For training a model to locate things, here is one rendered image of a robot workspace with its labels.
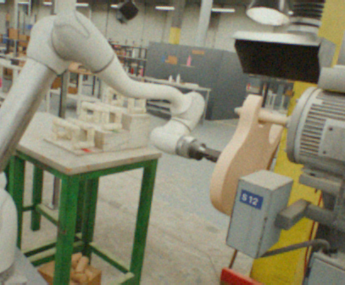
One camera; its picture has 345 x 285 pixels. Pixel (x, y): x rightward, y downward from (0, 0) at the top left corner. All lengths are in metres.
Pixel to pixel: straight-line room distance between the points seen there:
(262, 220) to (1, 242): 0.69
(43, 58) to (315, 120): 0.85
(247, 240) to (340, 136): 0.38
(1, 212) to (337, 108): 0.97
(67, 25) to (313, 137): 0.78
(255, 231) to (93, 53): 0.69
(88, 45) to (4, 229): 0.56
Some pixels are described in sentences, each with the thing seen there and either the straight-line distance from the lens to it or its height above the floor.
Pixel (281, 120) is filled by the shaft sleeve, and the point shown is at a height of 1.25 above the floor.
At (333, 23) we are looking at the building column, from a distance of 2.14.
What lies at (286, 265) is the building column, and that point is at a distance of 2.36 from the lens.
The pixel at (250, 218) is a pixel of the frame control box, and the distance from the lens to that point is 0.94.
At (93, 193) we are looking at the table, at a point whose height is 0.55.
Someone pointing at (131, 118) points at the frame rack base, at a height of 1.09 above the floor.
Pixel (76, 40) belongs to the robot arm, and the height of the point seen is 1.41.
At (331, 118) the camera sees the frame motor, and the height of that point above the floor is 1.30.
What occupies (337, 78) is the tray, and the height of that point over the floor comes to 1.41.
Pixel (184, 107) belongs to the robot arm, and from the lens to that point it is 1.40.
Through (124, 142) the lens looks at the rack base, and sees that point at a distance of 1.73.
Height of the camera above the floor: 1.38
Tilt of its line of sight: 14 degrees down
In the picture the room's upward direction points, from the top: 9 degrees clockwise
